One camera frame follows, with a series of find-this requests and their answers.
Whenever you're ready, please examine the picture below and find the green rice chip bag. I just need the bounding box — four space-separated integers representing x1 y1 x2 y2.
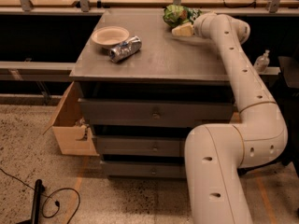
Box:
163 5 202 28

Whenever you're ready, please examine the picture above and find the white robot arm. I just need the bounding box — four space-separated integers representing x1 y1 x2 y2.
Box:
172 13 288 224

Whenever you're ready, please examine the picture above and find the silver redbull can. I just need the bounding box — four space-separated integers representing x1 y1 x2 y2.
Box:
108 36 142 63

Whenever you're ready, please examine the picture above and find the grey drawer cabinet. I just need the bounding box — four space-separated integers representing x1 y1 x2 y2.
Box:
71 9 234 166

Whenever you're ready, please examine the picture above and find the clear sanitizer bottle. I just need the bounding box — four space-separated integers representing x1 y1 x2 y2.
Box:
253 49 270 73

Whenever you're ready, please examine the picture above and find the white paper bowl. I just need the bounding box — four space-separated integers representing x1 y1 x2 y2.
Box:
91 26 130 49

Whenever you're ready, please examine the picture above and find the black office chair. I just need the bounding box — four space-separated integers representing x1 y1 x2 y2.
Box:
269 49 299 176

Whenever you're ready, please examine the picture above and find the top grey drawer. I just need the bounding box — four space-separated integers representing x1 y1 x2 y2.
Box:
78 99 234 128

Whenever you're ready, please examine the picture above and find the grey drawer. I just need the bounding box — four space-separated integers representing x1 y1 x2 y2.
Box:
93 136 184 157
78 99 234 128
101 161 186 179

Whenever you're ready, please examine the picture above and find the middle grey drawer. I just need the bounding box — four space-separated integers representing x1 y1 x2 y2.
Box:
93 136 184 157

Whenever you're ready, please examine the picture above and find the cardboard box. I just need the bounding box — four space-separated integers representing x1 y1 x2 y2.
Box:
44 82 98 156

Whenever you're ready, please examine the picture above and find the bottom grey drawer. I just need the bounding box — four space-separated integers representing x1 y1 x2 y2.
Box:
101 161 186 179

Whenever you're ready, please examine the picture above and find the black floor pole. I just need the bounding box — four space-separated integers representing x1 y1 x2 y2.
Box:
18 179 45 224

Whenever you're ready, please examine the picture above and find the black floor cable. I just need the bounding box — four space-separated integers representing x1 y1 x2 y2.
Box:
0 167 81 224

